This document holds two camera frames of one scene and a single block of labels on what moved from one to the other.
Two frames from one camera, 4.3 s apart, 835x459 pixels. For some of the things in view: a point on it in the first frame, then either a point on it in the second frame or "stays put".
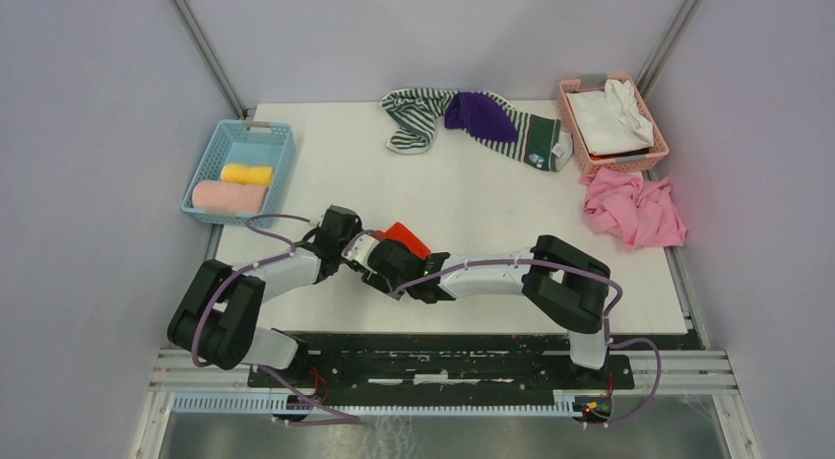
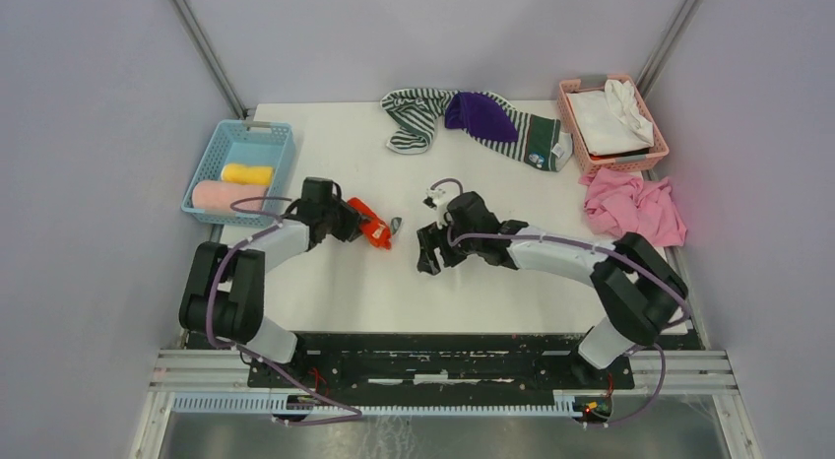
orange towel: (399, 231) → (375, 229)
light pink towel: (228, 196) stays put
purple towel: (479, 115) stays put
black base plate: (438, 366) stays put
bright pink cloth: (636, 211) stays put
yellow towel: (245, 174) stays put
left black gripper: (356, 229) → (352, 229)
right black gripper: (378, 281) → (429, 238)
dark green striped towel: (544, 143) stays put
